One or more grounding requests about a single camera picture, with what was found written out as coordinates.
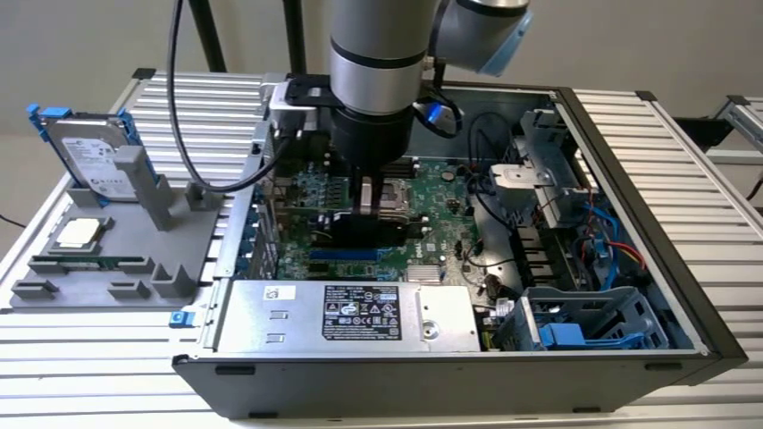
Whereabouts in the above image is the blue disk carrier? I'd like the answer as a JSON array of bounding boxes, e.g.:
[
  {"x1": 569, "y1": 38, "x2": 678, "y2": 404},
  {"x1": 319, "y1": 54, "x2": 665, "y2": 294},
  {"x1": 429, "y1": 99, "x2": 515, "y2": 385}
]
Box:
[{"x1": 539, "y1": 322, "x2": 590, "y2": 349}]

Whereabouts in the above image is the CPU socket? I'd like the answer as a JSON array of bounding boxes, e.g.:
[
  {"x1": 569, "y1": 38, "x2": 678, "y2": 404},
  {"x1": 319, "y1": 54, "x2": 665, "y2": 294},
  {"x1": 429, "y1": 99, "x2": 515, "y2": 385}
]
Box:
[{"x1": 381, "y1": 178, "x2": 414, "y2": 215}]

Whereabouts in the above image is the black stand pole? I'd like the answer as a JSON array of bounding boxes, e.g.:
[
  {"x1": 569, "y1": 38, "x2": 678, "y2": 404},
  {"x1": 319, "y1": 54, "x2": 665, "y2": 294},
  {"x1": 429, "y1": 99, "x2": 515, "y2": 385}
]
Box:
[
  {"x1": 188, "y1": 0, "x2": 230, "y2": 72},
  {"x1": 280, "y1": 0, "x2": 308, "y2": 75}
]

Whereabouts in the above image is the grey disk bay cage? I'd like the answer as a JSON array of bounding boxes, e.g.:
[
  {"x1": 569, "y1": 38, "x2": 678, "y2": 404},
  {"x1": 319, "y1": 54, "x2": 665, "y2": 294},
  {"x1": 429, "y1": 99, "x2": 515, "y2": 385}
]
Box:
[{"x1": 494, "y1": 285, "x2": 673, "y2": 352}]

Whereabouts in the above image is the black open PC case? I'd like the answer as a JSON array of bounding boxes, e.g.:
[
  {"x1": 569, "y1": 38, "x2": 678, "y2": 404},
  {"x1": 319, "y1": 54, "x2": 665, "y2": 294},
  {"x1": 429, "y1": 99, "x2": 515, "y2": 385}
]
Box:
[{"x1": 171, "y1": 73, "x2": 750, "y2": 421}]

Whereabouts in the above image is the silver CPU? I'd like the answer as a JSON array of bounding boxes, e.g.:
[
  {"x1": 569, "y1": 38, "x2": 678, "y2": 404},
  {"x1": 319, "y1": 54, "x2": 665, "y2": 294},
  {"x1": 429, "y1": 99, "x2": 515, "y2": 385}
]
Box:
[{"x1": 51, "y1": 218, "x2": 115, "y2": 249}]

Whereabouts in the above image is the silver power supply unit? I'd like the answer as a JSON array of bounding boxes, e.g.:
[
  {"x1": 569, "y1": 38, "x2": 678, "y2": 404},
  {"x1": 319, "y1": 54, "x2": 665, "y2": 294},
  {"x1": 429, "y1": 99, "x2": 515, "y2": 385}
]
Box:
[{"x1": 211, "y1": 279, "x2": 483, "y2": 354}]

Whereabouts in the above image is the aluminium slat side table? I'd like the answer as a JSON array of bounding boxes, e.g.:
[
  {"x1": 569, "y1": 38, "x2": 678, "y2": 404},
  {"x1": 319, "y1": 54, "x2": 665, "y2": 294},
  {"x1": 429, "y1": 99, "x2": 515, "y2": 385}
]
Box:
[{"x1": 706, "y1": 94, "x2": 763, "y2": 166}]

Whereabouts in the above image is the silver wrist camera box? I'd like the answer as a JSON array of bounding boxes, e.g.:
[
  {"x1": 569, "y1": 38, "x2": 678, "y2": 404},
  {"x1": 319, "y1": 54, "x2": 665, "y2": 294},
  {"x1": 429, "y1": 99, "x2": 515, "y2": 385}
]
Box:
[{"x1": 266, "y1": 75, "x2": 321, "y2": 131}]

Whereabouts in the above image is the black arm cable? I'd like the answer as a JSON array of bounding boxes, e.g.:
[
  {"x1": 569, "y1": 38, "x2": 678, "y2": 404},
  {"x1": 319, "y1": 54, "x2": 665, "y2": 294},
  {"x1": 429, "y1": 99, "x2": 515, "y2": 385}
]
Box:
[{"x1": 166, "y1": 0, "x2": 299, "y2": 194}]

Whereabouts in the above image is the grey parts rack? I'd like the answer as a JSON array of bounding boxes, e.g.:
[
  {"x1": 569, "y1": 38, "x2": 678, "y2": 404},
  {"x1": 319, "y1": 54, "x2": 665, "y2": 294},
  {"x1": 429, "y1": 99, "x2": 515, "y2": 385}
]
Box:
[{"x1": 10, "y1": 145, "x2": 235, "y2": 314}]

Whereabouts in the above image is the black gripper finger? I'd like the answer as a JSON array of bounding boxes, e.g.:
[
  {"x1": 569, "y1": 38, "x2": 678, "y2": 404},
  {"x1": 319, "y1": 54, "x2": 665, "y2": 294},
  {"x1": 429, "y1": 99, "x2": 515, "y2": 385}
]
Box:
[{"x1": 355, "y1": 165, "x2": 393, "y2": 221}]

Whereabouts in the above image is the graphics card with black shroud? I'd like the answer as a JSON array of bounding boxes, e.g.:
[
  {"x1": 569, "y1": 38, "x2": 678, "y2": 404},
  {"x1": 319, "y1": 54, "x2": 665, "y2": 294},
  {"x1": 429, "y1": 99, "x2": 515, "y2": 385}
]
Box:
[{"x1": 264, "y1": 196, "x2": 417, "y2": 252}]

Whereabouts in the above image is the small silver heat sink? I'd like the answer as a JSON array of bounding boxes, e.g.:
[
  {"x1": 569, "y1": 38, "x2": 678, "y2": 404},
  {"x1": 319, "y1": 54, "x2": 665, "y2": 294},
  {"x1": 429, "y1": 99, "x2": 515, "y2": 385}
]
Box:
[{"x1": 407, "y1": 264, "x2": 446, "y2": 283}]

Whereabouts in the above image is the hard disk in blue carrier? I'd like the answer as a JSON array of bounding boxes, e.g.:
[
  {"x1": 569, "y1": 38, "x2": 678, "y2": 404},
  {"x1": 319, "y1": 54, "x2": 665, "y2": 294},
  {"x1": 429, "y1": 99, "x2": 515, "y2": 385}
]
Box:
[{"x1": 27, "y1": 103, "x2": 172, "y2": 209}]

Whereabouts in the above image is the metal drive cage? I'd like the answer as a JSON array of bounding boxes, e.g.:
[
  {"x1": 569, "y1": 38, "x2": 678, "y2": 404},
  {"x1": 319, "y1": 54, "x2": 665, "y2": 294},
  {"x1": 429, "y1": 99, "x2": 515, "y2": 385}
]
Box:
[{"x1": 489, "y1": 109, "x2": 603, "y2": 229}]

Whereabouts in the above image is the blue expansion slot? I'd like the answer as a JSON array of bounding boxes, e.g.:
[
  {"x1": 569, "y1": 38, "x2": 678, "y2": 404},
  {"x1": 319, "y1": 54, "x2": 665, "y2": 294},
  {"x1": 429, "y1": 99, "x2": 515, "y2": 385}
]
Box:
[{"x1": 307, "y1": 248, "x2": 385, "y2": 265}]

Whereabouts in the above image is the green motherboard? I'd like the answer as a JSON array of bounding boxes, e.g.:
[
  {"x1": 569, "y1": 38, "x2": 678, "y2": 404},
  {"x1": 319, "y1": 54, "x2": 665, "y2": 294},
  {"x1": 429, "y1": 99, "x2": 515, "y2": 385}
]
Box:
[{"x1": 262, "y1": 154, "x2": 489, "y2": 294}]

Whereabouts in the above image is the red wire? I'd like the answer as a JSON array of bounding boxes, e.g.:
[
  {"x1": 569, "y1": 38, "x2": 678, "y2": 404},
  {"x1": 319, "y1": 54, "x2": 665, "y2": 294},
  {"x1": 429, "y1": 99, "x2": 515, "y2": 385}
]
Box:
[{"x1": 617, "y1": 243, "x2": 650, "y2": 273}]

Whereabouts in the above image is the green RAM stick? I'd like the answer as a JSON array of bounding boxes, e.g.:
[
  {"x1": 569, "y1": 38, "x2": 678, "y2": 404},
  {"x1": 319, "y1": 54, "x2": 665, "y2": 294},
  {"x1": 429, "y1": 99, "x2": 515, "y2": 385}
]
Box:
[{"x1": 35, "y1": 254, "x2": 148, "y2": 272}]

